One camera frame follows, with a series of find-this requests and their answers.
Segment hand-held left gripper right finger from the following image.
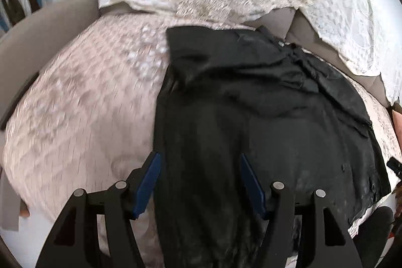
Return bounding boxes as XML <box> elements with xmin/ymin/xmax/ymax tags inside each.
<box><xmin>240</xmin><ymin>153</ymin><xmax>368</xmax><ymax>268</ymax></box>

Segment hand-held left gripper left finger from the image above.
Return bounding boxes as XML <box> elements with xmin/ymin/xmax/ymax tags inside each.
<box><xmin>35</xmin><ymin>151</ymin><xmax>162</xmax><ymax>268</ymax></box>

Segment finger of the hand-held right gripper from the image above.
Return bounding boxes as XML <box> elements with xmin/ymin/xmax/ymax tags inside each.
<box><xmin>386</xmin><ymin>158</ymin><xmax>402</xmax><ymax>178</ymax></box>

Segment black garment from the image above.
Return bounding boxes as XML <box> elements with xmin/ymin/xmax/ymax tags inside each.
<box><xmin>153</xmin><ymin>26</ymin><xmax>391</xmax><ymax>268</ymax></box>

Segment cream quilted backrest cover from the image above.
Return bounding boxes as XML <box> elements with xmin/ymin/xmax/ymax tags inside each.
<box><xmin>292</xmin><ymin>0</ymin><xmax>402</xmax><ymax>105</ymax></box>

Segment taupe sofa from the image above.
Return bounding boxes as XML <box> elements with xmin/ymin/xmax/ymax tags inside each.
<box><xmin>0</xmin><ymin>0</ymin><xmax>393</xmax><ymax>231</ymax></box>

